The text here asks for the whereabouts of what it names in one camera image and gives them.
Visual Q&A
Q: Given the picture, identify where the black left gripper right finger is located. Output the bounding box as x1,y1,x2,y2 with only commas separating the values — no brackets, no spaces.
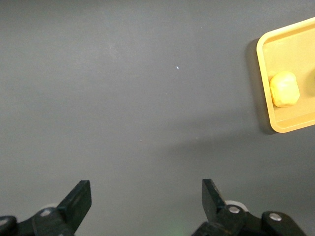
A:
191,178,262,236

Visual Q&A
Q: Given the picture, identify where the dark grey table mat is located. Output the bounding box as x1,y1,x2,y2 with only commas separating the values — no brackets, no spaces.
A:
0,0,315,236

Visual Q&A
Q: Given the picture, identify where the yellow plastic tray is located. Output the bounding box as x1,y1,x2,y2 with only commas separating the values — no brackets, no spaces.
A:
255,17,315,134

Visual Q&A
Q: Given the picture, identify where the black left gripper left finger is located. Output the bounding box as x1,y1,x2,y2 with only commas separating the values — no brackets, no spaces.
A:
18,180,93,236

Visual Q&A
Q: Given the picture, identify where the yellow potato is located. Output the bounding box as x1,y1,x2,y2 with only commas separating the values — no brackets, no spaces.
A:
269,71,301,108

